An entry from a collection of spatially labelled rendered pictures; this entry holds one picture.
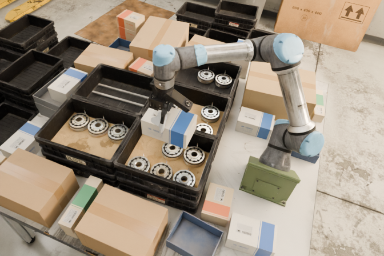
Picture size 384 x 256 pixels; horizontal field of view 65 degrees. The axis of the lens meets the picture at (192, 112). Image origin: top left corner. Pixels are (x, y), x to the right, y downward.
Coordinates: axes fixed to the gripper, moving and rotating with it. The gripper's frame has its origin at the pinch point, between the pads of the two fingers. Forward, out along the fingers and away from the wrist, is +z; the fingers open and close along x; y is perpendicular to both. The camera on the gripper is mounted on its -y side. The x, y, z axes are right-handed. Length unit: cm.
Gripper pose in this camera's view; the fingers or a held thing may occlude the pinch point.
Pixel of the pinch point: (169, 121)
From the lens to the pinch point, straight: 126.6
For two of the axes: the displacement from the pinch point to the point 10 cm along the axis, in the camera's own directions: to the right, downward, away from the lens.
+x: -3.6, 6.6, -6.5
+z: -0.5, 6.9, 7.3
